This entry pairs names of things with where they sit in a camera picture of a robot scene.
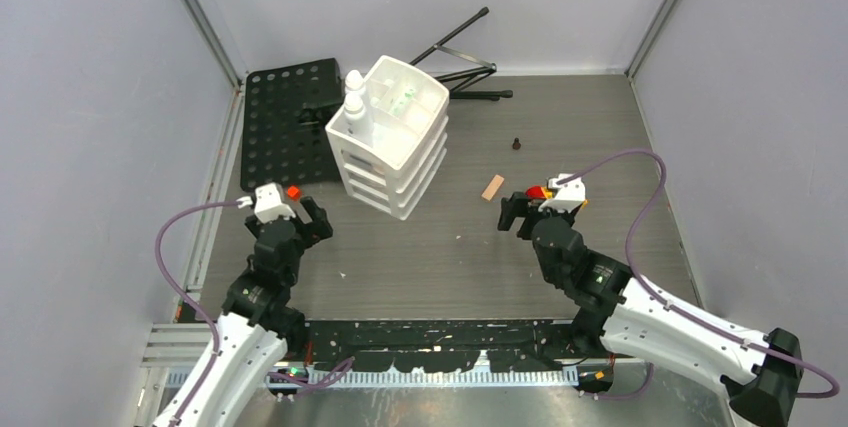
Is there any large white spray bottle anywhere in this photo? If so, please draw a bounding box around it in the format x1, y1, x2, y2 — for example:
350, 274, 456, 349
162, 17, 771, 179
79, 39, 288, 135
343, 92, 374, 145

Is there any white plastic drawer organizer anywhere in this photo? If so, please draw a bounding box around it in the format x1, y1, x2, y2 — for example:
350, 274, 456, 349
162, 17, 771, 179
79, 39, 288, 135
325, 55, 449, 220

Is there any small white bottle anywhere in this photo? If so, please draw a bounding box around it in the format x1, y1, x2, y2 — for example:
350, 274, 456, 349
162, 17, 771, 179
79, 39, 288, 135
344, 69, 366, 97

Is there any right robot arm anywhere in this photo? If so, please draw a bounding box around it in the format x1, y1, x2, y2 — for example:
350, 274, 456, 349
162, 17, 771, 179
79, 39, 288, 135
497, 192, 803, 426

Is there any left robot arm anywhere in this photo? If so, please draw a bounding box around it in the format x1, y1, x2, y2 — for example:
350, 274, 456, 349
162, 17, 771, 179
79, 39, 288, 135
153, 194, 333, 426

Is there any yellow red toy block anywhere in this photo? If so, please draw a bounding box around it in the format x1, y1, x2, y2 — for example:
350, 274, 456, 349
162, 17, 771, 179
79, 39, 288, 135
525, 185, 555, 200

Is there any beige concealer stick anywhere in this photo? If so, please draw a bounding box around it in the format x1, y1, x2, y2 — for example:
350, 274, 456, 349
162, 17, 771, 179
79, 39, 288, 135
481, 174, 505, 202

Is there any red cube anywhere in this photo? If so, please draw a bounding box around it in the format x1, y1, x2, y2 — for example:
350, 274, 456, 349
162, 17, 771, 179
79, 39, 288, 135
286, 185, 302, 202

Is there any black music stand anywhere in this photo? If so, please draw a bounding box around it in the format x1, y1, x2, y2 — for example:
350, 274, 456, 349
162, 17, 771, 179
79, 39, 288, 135
239, 6, 515, 195

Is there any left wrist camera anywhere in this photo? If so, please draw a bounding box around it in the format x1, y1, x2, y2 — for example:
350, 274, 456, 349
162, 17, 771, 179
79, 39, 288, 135
236, 182, 297, 224

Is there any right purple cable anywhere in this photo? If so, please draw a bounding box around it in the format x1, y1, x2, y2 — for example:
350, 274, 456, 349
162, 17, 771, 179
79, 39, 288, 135
556, 148, 841, 403

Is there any purple cable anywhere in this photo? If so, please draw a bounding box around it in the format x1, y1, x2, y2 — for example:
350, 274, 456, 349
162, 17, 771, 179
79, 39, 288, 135
556, 148, 841, 403
154, 197, 356, 427

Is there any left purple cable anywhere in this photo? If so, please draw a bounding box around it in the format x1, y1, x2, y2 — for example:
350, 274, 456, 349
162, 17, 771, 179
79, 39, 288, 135
154, 197, 356, 427

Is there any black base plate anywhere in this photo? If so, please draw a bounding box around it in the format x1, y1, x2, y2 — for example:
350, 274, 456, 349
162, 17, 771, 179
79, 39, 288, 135
284, 319, 611, 373

